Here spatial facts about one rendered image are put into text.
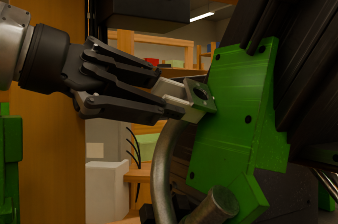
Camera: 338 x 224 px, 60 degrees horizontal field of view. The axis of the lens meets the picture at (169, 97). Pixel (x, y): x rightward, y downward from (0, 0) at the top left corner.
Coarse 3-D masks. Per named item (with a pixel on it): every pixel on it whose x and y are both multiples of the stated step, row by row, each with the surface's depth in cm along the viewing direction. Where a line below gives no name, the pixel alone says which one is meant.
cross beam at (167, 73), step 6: (162, 72) 80; (168, 72) 81; (174, 72) 82; (180, 72) 83; (186, 72) 84; (192, 72) 85; (198, 72) 86; (204, 72) 87; (0, 90) 62; (144, 90) 78; (150, 90) 79; (0, 96) 62; (6, 96) 62
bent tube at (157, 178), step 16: (192, 80) 42; (192, 96) 39; (208, 96) 42; (208, 112) 40; (176, 128) 43; (160, 144) 45; (160, 160) 45; (160, 176) 44; (160, 192) 42; (160, 208) 40
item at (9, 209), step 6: (6, 186) 43; (6, 192) 42; (6, 198) 41; (12, 198) 41; (6, 204) 40; (12, 204) 41; (0, 210) 40; (6, 210) 40; (12, 210) 40; (0, 216) 40; (6, 216) 40; (12, 216) 41; (6, 222) 41; (12, 222) 42
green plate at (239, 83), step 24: (216, 48) 45; (240, 48) 40; (264, 48) 36; (216, 72) 43; (240, 72) 39; (264, 72) 35; (216, 96) 42; (240, 96) 37; (264, 96) 35; (216, 120) 40; (240, 120) 36; (264, 120) 36; (216, 144) 39; (240, 144) 35; (264, 144) 36; (288, 144) 38; (192, 168) 42; (216, 168) 38; (240, 168) 34; (264, 168) 36
